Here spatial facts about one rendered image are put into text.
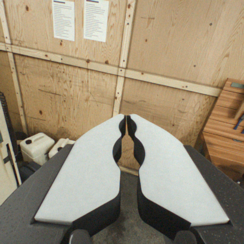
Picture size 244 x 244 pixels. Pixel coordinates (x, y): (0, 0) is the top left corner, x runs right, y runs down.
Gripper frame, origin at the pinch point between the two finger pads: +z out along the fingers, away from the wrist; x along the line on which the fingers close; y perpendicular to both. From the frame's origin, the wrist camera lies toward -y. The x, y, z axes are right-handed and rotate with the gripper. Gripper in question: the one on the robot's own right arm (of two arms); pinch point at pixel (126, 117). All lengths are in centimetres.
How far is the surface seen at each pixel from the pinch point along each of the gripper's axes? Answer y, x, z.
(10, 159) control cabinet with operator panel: 64, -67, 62
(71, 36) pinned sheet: 4, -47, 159
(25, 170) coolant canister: 118, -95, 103
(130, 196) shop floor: 160, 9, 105
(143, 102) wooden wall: 61, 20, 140
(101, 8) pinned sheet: -16, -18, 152
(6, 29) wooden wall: 0, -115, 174
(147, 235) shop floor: 163, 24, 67
